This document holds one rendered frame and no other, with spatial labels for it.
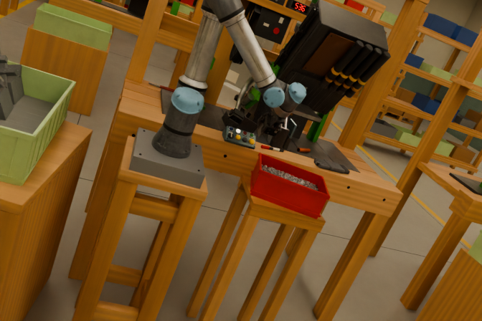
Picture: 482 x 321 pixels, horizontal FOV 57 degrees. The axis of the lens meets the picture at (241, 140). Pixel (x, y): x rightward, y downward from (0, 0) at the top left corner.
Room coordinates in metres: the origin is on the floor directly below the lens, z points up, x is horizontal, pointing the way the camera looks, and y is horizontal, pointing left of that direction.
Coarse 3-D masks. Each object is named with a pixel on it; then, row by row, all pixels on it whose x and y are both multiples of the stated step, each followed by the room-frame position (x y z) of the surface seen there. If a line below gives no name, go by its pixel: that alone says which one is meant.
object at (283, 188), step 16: (272, 160) 1.91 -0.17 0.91; (256, 176) 1.74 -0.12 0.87; (272, 176) 1.71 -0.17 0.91; (288, 176) 1.85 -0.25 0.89; (304, 176) 1.93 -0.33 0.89; (320, 176) 1.93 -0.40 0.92; (256, 192) 1.70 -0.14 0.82; (272, 192) 1.71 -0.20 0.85; (288, 192) 1.72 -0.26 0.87; (304, 192) 1.72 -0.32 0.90; (320, 192) 1.73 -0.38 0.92; (288, 208) 1.72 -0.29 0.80; (304, 208) 1.73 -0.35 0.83; (320, 208) 1.73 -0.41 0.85
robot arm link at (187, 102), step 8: (176, 88) 1.57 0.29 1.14; (184, 88) 1.59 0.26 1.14; (176, 96) 1.53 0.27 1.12; (184, 96) 1.53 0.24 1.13; (192, 96) 1.56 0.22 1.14; (200, 96) 1.59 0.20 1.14; (176, 104) 1.52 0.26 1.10; (184, 104) 1.51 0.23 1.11; (192, 104) 1.52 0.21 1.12; (200, 104) 1.55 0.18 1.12; (168, 112) 1.54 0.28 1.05; (176, 112) 1.51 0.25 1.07; (184, 112) 1.51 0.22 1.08; (192, 112) 1.52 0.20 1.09; (168, 120) 1.53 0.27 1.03; (176, 120) 1.51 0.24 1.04; (184, 120) 1.52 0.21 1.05; (192, 120) 1.54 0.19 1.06; (176, 128) 1.51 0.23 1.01; (184, 128) 1.52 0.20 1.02; (192, 128) 1.55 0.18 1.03
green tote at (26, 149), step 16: (32, 80) 1.68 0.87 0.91; (48, 80) 1.70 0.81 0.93; (64, 80) 1.71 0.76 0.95; (32, 96) 1.68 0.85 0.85; (48, 96) 1.70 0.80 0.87; (64, 96) 1.53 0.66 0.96; (64, 112) 1.65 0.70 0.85; (0, 128) 1.12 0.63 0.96; (48, 128) 1.36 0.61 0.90; (0, 144) 1.12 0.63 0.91; (16, 144) 1.14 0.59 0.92; (32, 144) 1.15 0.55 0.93; (48, 144) 1.42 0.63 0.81; (0, 160) 1.13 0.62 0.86; (16, 160) 1.14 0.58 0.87; (32, 160) 1.19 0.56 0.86; (0, 176) 1.13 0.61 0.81; (16, 176) 1.14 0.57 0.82
